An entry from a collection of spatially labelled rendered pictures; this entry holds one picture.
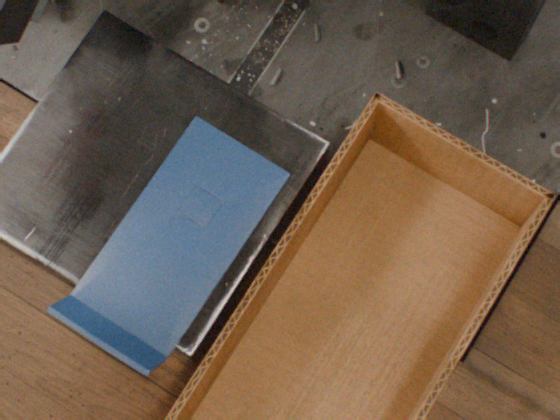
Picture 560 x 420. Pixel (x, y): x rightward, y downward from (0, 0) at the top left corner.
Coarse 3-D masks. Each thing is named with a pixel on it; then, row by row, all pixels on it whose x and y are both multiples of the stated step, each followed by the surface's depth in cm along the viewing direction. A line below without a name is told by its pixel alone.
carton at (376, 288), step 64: (384, 128) 75; (320, 192) 71; (384, 192) 77; (448, 192) 77; (512, 192) 73; (320, 256) 76; (384, 256) 76; (448, 256) 76; (512, 256) 70; (256, 320) 75; (320, 320) 75; (384, 320) 75; (448, 320) 75; (192, 384) 68; (256, 384) 74; (320, 384) 74; (384, 384) 74
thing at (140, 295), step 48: (192, 144) 76; (240, 144) 76; (144, 192) 75; (240, 192) 75; (144, 240) 75; (192, 240) 75; (240, 240) 75; (96, 288) 74; (144, 288) 74; (192, 288) 74; (96, 336) 70; (144, 336) 73
